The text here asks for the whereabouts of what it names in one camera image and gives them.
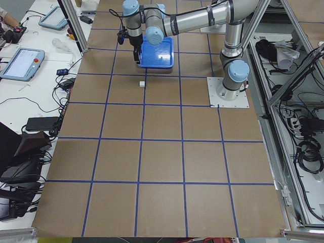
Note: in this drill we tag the far teach pendant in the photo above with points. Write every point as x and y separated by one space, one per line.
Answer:
54 19

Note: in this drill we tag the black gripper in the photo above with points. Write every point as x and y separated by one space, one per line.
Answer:
135 42

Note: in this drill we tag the teach pendant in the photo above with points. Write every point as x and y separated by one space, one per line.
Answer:
54 19
23 65

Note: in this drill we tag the black power adapter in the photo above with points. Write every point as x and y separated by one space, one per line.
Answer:
40 123

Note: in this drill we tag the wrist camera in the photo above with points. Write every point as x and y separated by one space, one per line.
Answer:
121 35

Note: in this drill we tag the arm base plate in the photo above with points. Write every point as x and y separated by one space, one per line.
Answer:
220 97

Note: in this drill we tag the near teach pendant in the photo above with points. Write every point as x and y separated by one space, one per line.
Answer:
23 65

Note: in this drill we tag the aluminium frame post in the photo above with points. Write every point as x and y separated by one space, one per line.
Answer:
70 15

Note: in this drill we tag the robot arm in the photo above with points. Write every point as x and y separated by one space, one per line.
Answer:
150 22

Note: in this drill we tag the blue plastic tray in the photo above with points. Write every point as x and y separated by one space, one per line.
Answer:
157 56

